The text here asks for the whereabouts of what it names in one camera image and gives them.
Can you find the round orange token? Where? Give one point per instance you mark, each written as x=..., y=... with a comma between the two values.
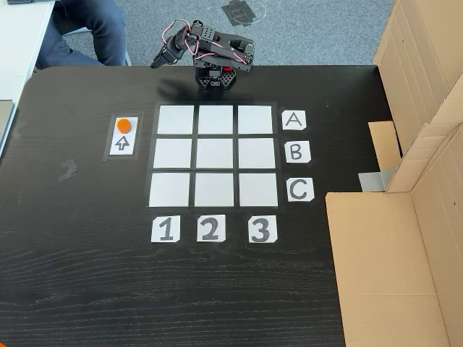
x=123, y=125

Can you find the white nine-square grid sheet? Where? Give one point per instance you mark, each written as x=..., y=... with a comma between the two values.
x=213, y=153

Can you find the person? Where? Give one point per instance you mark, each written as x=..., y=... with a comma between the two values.
x=105, y=29

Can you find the black tape patch on floor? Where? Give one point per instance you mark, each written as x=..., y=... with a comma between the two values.
x=238, y=12

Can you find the white paper sheet with arrow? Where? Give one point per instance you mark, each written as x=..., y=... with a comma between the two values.
x=123, y=150

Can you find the paper label letter A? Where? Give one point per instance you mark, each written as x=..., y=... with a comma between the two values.
x=293, y=120

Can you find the white desk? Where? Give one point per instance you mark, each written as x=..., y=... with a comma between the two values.
x=18, y=43

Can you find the paper label letter B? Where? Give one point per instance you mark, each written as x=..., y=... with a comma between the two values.
x=297, y=152

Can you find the grey flat panel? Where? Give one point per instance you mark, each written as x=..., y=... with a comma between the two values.
x=5, y=119

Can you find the paper label number 1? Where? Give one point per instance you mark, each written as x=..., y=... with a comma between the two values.
x=165, y=229

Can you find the paper label number 2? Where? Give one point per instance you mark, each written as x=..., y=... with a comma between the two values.
x=211, y=228

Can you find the paper label letter C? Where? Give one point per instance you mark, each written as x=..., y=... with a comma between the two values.
x=300, y=189

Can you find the paper label number 3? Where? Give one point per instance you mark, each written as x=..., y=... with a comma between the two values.
x=262, y=229

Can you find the large brown cardboard box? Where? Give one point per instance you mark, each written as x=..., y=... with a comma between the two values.
x=390, y=271

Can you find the grey duct tape strip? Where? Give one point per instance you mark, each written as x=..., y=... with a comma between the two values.
x=374, y=180

